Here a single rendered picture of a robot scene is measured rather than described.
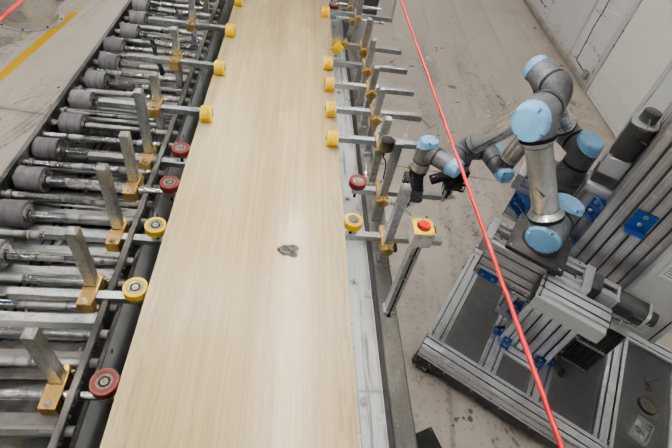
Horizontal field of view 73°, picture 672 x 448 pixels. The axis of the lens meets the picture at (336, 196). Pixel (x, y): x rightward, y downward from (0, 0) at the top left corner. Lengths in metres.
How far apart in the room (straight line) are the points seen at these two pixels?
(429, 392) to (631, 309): 1.09
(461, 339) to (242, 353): 1.36
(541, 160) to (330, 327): 0.88
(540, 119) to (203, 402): 1.29
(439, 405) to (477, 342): 0.37
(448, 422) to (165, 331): 1.54
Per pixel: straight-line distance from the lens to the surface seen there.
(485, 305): 2.74
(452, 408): 2.62
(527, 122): 1.51
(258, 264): 1.71
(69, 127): 2.54
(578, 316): 1.93
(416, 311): 2.82
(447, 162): 1.75
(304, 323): 1.59
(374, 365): 1.88
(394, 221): 1.84
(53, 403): 1.65
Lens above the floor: 2.27
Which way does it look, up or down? 44 degrees down
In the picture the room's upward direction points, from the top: 12 degrees clockwise
